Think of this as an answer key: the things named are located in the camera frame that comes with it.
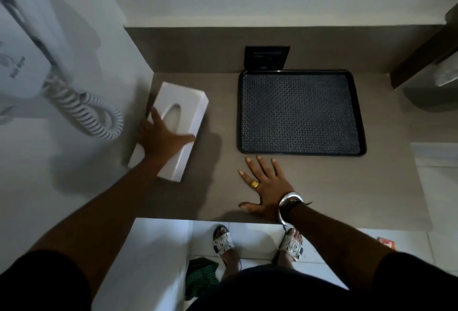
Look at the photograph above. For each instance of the person's right hand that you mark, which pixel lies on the person's right hand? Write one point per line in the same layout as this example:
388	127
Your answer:
267	192

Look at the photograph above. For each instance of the person's left hand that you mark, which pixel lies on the person's left hand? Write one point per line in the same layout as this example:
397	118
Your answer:
157	142

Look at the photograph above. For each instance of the person's right thumb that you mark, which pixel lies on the person's right thumb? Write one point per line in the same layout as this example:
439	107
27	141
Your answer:
248	206

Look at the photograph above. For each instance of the person's right little finger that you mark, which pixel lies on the person's right little finger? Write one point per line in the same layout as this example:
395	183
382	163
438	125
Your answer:
276	171

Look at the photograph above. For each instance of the person's right middle finger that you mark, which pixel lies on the person's right middle finger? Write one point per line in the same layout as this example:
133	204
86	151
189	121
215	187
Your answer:
253	169

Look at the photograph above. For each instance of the person's left thumb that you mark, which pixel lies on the person's left thumb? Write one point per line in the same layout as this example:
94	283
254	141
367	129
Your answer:
184	139

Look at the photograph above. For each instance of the white tissue box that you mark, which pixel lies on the white tissue box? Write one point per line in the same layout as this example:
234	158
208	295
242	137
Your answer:
191	110

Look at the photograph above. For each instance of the person's left forearm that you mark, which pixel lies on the person's left forearm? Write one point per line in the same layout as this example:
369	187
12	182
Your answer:
96	214

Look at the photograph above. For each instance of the person's right forearm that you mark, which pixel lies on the person's right forearm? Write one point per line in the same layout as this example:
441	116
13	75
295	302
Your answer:
336	239

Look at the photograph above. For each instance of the silver bangle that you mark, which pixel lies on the silver bangle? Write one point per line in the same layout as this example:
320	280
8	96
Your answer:
286	201

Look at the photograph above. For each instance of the white patterned left sandal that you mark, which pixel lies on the white patterned left sandal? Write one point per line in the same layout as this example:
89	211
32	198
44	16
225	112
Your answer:
223	242

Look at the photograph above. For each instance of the white patterned sandal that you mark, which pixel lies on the white patterned sandal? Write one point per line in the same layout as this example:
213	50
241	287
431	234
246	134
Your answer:
291	246
223	242

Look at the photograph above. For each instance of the white patterned right sandal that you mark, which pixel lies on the white patterned right sandal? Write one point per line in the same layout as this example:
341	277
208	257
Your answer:
291	246

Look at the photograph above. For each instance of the black patterned tray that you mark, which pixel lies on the black patterned tray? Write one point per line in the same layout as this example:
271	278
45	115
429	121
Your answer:
300	114

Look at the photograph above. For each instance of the green cloth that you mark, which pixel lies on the green cloth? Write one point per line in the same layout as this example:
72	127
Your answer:
200	276

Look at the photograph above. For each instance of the person's black clothing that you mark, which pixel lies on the person's black clothing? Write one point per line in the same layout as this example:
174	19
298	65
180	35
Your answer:
279	291

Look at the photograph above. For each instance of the red packet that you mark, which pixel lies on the red packet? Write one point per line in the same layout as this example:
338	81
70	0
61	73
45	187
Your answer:
386	242

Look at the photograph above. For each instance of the black wall socket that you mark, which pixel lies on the black wall socket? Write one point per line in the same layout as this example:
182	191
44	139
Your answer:
266	57

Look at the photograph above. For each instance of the white wall hair dryer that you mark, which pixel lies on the white wall hair dryer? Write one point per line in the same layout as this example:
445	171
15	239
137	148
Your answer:
25	39

